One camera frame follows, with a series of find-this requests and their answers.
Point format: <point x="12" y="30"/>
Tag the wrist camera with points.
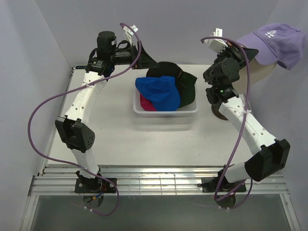
<point x="128" y="33"/>
<point x="217" y="45"/>

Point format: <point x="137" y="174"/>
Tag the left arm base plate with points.
<point x="94" y="186"/>

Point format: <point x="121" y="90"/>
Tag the magenta baseball cap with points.
<point x="146" y="104"/>

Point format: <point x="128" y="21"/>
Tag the purple baseball cap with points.
<point x="276" y="43"/>

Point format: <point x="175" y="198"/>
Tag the brown round stand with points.
<point x="215" y="111"/>

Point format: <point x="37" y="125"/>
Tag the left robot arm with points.
<point x="73" y="126"/>

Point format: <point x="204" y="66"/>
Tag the black baseball cap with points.
<point x="167" y="69"/>

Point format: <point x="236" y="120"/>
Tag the aluminium rail frame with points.
<point x="151" y="154"/>

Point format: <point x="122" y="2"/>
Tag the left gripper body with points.
<point x="127" y="57"/>

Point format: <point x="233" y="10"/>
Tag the blue baseball cap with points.
<point x="161" y="91"/>

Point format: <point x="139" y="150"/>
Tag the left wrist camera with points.
<point x="128" y="33"/>

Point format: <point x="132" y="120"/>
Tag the dark green baseball cap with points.
<point x="185" y="83"/>

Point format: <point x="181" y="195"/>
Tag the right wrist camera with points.
<point x="217" y="45"/>

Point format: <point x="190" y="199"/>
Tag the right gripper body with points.
<point x="230" y="52"/>

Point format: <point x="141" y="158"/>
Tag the beige mannequin head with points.
<point x="257" y="73"/>

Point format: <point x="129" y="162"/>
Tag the clear plastic bin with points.
<point x="188" y="110"/>

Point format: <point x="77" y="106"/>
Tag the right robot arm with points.
<point x="269" y="154"/>

